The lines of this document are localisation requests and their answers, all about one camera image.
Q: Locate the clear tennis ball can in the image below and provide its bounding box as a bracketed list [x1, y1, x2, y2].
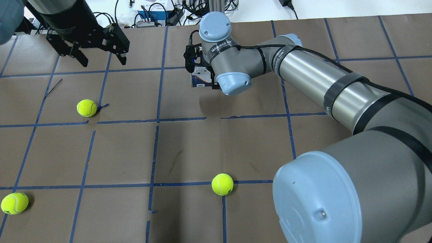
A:
[190, 66, 213, 88]

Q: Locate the aluminium extrusion post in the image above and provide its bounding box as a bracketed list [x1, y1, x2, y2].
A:
[208, 0, 226, 14]

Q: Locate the tennis ball upper left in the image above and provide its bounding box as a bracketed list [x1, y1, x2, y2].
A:
[77, 99, 98, 117]

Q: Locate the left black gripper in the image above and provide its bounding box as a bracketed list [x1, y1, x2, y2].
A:
[44, 7, 130, 67]

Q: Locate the tennis ball centre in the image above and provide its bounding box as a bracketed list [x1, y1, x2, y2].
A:
[211, 173, 234, 196]

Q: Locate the tennis ball bottom left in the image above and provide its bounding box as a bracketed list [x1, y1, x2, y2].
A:
[1, 192, 29, 214]

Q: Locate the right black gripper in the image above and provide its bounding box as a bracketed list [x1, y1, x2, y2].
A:
[183, 46, 216, 90]

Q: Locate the blue box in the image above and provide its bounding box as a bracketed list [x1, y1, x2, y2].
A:
[138, 9, 171, 21]

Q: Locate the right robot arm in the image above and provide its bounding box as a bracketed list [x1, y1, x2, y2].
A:
[184, 12, 431, 243]

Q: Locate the tennis ball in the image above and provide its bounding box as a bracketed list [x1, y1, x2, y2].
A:
[1, 192, 29, 214]
[77, 99, 98, 117]
[211, 173, 234, 196]

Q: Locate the black power adapter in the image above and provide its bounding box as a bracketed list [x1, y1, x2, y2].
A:
[165, 7, 184, 26]

